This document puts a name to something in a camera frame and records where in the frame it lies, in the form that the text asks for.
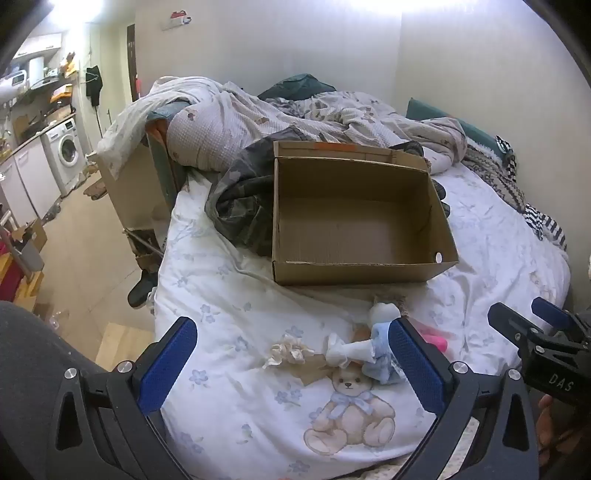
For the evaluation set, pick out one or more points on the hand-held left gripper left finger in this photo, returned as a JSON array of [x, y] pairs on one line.
[[168, 364]]

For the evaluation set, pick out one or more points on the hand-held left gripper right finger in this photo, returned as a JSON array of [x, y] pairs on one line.
[[415, 364]]

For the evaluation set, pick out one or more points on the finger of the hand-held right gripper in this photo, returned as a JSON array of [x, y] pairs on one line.
[[510, 325], [551, 313]]

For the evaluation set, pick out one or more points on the pink soft item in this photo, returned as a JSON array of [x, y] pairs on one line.
[[434, 342]]

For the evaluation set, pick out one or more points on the plush toy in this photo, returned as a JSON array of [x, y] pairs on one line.
[[381, 350]]

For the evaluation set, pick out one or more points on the person's right hand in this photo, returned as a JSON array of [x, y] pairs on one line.
[[550, 427]]

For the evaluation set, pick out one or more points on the light wooden board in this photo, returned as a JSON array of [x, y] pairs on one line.
[[122, 346]]

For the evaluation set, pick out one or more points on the white bear print bed sheet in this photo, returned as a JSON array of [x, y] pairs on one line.
[[240, 332]]

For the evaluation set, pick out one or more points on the black slipper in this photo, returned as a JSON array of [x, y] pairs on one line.
[[142, 288]]

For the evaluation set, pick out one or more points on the black white striped cloth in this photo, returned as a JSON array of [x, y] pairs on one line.
[[547, 226]]

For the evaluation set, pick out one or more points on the person's left leg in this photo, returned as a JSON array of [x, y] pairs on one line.
[[37, 360]]

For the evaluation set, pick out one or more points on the patterned knit blanket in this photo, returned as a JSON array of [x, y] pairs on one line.
[[494, 177]]

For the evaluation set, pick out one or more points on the black white checkered cloth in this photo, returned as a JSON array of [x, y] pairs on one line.
[[505, 150]]

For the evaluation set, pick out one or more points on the grey bin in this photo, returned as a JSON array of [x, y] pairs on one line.
[[31, 258]]

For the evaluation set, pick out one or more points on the camouflage cloth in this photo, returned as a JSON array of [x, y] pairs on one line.
[[240, 203]]

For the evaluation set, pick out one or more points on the large bedside cardboard box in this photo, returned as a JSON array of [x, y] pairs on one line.
[[134, 189]]

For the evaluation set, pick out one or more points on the small floor cardboard box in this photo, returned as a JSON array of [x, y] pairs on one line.
[[34, 235]]

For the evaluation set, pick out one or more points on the brown doormat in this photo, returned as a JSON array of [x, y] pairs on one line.
[[96, 188]]

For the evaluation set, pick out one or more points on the teal pillow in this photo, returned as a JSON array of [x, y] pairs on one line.
[[434, 113]]

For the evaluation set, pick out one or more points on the white kitchen cabinet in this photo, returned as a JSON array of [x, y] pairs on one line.
[[23, 180]]

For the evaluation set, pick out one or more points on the white washing machine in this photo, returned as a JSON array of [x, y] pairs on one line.
[[64, 152]]

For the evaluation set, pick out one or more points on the white patterned quilt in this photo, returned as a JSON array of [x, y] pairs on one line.
[[221, 120]]

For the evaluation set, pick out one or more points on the black hanging garment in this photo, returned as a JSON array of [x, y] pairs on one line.
[[93, 83]]

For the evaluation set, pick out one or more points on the dark green pillow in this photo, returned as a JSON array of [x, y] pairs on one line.
[[295, 86]]

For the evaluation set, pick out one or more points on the dark door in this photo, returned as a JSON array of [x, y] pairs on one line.
[[133, 60]]

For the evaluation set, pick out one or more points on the white water heater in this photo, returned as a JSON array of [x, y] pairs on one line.
[[37, 71]]

